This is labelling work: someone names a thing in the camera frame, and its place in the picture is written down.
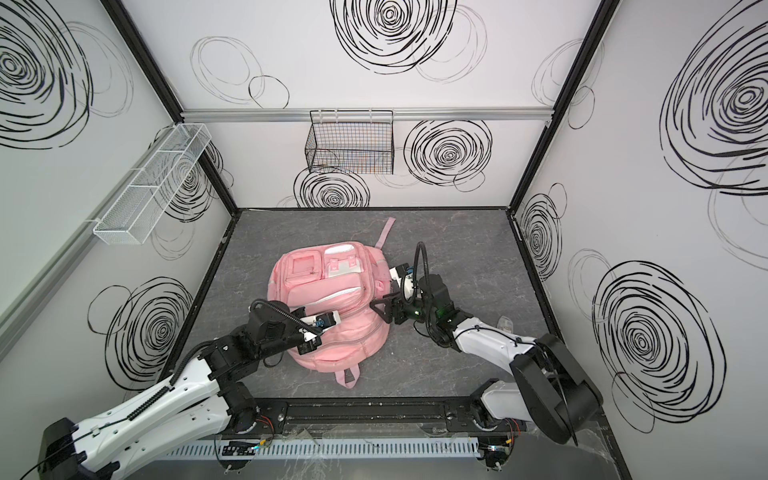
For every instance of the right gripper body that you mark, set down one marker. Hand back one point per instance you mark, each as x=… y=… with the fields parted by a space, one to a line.
x=399 y=306

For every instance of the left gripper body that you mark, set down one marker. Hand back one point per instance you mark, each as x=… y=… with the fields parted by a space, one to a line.
x=308 y=338

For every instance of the pink student backpack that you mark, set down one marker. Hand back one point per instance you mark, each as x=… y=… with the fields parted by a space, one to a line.
x=344 y=278

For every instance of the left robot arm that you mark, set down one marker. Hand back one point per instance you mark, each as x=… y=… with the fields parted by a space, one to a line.
x=204 y=396

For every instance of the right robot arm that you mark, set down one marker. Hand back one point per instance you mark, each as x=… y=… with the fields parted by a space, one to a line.
x=550 y=388

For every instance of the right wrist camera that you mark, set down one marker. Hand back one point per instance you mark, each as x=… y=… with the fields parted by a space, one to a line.
x=402 y=275

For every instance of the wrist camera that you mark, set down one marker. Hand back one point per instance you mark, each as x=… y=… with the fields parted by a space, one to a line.
x=323 y=321
x=402 y=275

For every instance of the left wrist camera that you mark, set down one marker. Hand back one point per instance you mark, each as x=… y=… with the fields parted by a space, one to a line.
x=323 y=321

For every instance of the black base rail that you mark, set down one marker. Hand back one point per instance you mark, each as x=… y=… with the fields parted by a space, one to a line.
x=454 y=414

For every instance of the white slotted cable duct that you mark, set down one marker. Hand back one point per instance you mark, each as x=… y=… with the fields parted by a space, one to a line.
x=333 y=448

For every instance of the clear acrylic wall shelf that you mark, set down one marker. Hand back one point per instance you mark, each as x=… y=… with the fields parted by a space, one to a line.
x=169 y=182

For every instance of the black wire basket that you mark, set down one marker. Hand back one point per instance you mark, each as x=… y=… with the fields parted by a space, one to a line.
x=363 y=147

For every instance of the aluminium wall rail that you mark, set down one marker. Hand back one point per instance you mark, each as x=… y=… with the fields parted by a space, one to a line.
x=537 y=113

